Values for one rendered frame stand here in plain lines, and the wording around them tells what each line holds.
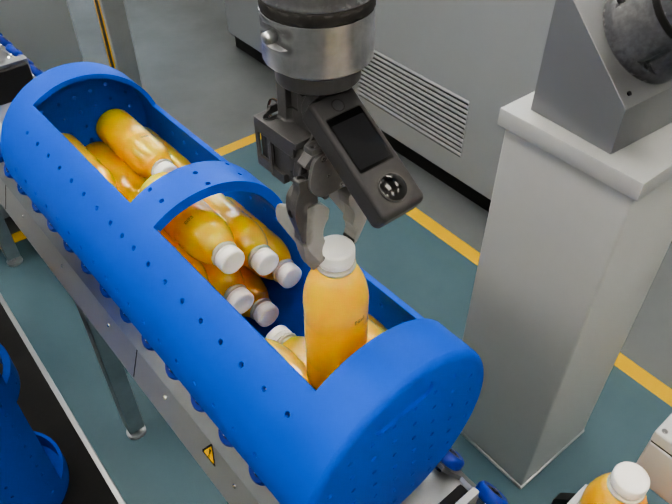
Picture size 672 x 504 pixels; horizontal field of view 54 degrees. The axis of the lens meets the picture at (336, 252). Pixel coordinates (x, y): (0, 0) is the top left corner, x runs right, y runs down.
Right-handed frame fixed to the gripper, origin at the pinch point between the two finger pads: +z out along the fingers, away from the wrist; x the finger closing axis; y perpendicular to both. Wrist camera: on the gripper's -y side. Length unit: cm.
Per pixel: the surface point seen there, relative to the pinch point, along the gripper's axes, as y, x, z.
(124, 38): 128, -34, 35
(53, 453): 84, 30, 117
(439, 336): -8.3, -7.9, 11.9
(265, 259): 22.0, -5.3, 20.5
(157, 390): 31, 13, 46
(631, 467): -29.7, -17.8, 22.8
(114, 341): 46, 13, 47
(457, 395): -11.4, -9.0, 20.8
